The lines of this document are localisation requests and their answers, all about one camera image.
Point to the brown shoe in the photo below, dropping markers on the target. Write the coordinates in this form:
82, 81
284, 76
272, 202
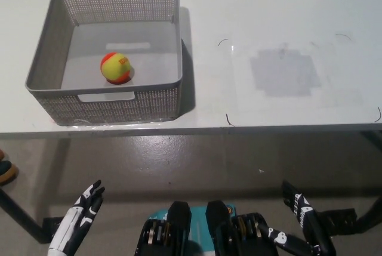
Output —
1, 154

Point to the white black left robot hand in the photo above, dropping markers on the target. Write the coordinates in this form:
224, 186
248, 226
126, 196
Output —
70, 226

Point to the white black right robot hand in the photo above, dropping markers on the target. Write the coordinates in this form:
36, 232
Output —
310, 226

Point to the yellow orange tennis ball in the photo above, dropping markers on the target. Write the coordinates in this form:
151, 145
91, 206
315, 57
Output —
116, 68

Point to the dark shoe with tan sole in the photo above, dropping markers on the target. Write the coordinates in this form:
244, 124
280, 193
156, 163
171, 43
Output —
8, 172

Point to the black metal table leg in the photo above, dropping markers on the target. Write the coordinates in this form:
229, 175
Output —
21, 211
367, 220

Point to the grey perforated plastic basket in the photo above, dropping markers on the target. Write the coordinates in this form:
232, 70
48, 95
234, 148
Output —
119, 44

